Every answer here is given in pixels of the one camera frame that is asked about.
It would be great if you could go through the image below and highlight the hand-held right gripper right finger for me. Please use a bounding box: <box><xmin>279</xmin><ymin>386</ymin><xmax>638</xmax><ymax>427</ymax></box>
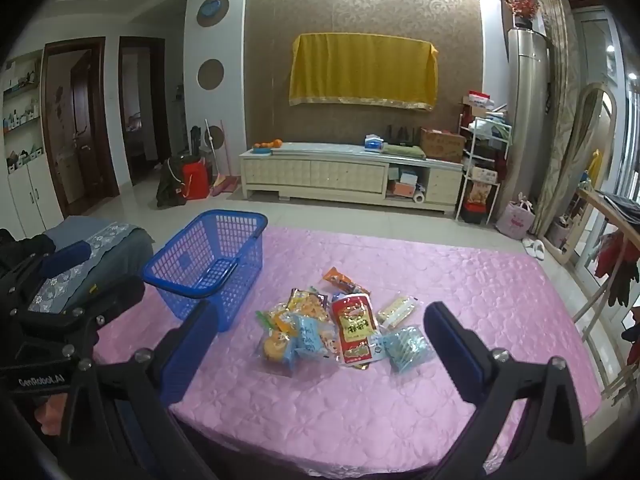
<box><xmin>422</xmin><ymin>301</ymin><xmax>588</xmax><ymax>480</ymax></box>

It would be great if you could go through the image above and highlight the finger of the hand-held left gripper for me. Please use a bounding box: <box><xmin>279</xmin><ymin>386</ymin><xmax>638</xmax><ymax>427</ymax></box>
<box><xmin>15</xmin><ymin>276</ymin><xmax>147</xmax><ymax>356</ymax></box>
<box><xmin>0</xmin><ymin>242</ymin><xmax>91</xmax><ymax>311</ymax></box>

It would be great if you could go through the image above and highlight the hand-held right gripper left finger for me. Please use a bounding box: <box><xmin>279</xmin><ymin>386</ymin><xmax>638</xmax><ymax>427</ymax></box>
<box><xmin>60</xmin><ymin>299</ymin><xmax>221</xmax><ymax>480</ymax></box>

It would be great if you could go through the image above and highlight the small light blue snack packet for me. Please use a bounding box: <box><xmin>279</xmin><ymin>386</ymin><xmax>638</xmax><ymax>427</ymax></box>
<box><xmin>377</xmin><ymin>326</ymin><xmax>435</xmax><ymax>373</ymax></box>

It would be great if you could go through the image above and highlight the blue plastic basket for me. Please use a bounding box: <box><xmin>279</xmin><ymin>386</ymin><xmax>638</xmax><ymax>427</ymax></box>
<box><xmin>141</xmin><ymin>209</ymin><xmax>269</xmax><ymax>333</ymax></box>

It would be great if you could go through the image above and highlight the pale cracker snack packet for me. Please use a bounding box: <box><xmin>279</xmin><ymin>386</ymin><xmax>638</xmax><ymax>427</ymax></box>
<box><xmin>376</xmin><ymin>296</ymin><xmax>421</xmax><ymax>328</ymax></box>

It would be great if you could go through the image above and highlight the orange bun snack packet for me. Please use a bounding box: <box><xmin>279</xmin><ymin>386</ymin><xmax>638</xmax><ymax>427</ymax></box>
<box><xmin>257</xmin><ymin>330</ymin><xmax>301</xmax><ymax>376</ymax></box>

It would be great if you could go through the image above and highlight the yellow green-tipped snack packet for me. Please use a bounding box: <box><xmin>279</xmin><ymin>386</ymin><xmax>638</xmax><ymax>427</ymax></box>
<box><xmin>256</xmin><ymin>307</ymin><xmax>296</xmax><ymax>333</ymax></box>

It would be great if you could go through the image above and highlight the large red snack packet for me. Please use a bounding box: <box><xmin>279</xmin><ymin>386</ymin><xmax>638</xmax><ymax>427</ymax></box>
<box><xmin>330</xmin><ymin>292</ymin><xmax>383</xmax><ymax>367</ymax></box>

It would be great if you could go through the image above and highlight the yellow peanut snack packet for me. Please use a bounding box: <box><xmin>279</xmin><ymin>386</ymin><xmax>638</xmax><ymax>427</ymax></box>
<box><xmin>286</xmin><ymin>287</ymin><xmax>333</xmax><ymax>323</ymax></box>

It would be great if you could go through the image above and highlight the orange sausage snack packet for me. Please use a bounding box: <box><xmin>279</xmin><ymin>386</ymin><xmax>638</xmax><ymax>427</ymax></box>
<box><xmin>321</xmin><ymin>266</ymin><xmax>371</xmax><ymax>296</ymax></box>

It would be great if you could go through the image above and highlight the dark cloth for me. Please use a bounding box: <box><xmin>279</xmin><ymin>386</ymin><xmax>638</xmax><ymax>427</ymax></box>
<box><xmin>0</xmin><ymin>229</ymin><xmax>57</xmax><ymax>273</ymax></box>

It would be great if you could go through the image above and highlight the grey chair cover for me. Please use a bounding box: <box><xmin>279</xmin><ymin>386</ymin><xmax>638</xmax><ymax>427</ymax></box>
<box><xmin>27</xmin><ymin>215</ymin><xmax>155</xmax><ymax>321</ymax></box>

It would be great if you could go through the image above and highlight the pink quilted tablecloth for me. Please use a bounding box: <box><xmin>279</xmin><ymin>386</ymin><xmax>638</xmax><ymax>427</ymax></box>
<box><xmin>92</xmin><ymin>227</ymin><xmax>603</xmax><ymax>480</ymax></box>

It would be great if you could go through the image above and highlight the dark bag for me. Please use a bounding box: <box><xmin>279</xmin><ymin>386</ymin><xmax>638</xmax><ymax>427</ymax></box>
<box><xmin>156</xmin><ymin>155</ymin><xmax>188</xmax><ymax>208</ymax></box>

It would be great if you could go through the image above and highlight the pink bag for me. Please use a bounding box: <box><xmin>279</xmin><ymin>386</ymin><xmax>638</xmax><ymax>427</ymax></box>
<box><xmin>495</xmin><ymin>195</ymin><xmax>535</xmax><ymax>240</ymax></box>

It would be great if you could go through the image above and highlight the red bag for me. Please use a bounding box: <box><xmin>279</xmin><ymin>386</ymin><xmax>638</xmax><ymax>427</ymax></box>
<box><xmin>181</xmin><ymin>157</ymin><xmax>211</xmax><ymax>201</ymax></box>

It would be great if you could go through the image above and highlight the dark wooden door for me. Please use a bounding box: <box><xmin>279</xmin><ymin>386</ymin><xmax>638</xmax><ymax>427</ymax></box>
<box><xmin>40</xmin><ymin>37</ymin><xmax>121</xmax><ymax>218</ymax></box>

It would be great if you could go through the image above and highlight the pink broom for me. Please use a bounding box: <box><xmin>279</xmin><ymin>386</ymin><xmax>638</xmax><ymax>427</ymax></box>
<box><xmin>210</xmin><ymin>119</ymin><xmax>240</xmax><ymax>197</ymax></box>

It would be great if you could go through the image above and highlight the orange printed box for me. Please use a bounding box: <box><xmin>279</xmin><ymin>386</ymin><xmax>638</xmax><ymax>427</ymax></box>
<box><xmin>467</xmin><ymin>182</ymin><xmax>501</xmax><ymax>206</ymax></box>

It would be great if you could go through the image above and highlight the white storage rack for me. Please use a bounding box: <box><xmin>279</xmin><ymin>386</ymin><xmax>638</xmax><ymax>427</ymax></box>
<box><xmin>456</xmin><ymin>115</ymin><xmax>513</xmax><ymax>225</ymax></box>

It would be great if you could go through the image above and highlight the red garment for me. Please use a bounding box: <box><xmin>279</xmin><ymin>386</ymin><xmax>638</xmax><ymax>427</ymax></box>
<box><xmin>594</xmin><ymin>232</ymin><xmax>631</xmax><ymax>278</ymax></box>

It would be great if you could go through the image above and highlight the cardboard box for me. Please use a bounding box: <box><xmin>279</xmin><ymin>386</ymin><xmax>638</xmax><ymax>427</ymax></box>
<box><xmin>419</xmin><ymin>127</ymin><xmax>467</xmax><ymax>163</ymax></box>

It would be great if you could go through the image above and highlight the green cushion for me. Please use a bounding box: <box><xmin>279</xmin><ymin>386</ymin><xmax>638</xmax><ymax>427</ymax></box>
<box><xmin>382</xmin><ymin>144</ymin><xmax>426</xmax><ymax>160</ymax></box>

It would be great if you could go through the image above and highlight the wooden drying rack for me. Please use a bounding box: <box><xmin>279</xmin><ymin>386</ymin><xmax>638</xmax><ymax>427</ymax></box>
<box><xmin>570</xmin><ymin>187</ymin><xmax>640</xmax><ymax>401</ymax></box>

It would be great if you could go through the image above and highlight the cream television cabinet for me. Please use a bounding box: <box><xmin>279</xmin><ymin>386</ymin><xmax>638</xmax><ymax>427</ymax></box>
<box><xmin>239</xmin><ymin>141</ymin><xmax>466</xmax><ymax>217</ymax></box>

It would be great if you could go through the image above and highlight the silver tower air conditioner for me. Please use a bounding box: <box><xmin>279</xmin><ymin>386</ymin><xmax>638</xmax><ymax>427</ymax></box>
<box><xmin>500</xmin><ymin>27</ymin><xmax>551</xmax><ymax>221</ymax></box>

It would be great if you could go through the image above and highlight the round plaque with blue plate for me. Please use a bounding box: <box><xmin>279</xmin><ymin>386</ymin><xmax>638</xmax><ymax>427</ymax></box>
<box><xmin>196</xmin><ymin>0</ymin><xmax>230</xmax><ymax>28</ymax></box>

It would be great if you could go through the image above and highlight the yellow cloth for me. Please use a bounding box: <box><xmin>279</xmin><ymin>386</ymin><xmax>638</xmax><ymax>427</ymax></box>
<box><xmin>289</xmin><ymin>32</ymin><xmax>440</xmax><ymax>112</ymax></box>

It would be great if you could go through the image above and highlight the glass balcony door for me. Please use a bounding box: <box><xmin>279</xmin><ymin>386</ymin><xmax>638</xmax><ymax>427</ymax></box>
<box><xmin>570</xmin><ymin>5</ymin><xmax>640</xmax><ymax>271</ymax></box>

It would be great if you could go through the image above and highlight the red flower vase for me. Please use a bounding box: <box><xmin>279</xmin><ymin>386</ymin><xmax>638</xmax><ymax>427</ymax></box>
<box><xmin>505</xmin><ymin>0</ymin><xmax>541</xmax><ymax>31</ymax></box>

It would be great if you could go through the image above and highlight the white wall shelf cabinet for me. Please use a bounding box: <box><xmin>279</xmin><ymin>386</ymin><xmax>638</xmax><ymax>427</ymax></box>
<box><xmin>0</xmin><ymin>52</ymin><xmax>48</xmax><ymax>241</ymax></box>

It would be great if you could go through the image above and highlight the dark wooden door frame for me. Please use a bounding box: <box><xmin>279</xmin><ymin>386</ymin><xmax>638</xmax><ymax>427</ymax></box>
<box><xmin>118</xmin><ymin>36</ymin><xmax>166</xmax><ymax>186</ymax></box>

